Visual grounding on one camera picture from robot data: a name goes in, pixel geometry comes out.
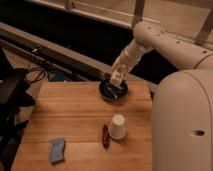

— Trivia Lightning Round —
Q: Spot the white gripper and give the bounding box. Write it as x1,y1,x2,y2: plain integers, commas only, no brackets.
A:
112,50,141,81

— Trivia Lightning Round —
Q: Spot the white plastic bottle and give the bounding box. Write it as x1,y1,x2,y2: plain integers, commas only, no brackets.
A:
110,65,125,87

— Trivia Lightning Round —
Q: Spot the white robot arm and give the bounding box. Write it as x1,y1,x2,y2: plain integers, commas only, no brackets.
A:
110,21,213,171

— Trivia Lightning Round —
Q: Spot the dark ceramic bowl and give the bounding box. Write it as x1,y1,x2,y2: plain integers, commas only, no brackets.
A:
99,79,128,101

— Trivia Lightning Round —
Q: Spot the white paper cup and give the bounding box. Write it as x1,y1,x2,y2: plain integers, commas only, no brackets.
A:
108,114,126,140

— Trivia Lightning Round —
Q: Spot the wooden table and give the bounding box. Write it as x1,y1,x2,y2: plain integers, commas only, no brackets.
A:
11,81,152,171

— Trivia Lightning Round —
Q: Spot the dark red pocket knife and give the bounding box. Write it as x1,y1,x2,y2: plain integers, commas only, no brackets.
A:
102,125,110,149

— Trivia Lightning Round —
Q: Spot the blue sponge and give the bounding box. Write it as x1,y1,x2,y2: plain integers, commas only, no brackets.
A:
49,138,66,164

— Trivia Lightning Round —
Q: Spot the black chair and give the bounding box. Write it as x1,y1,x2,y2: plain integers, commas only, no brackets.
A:
0,49,37,164

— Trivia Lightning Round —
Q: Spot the black cable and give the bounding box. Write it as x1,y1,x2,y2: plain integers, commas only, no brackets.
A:
24,46,56,84

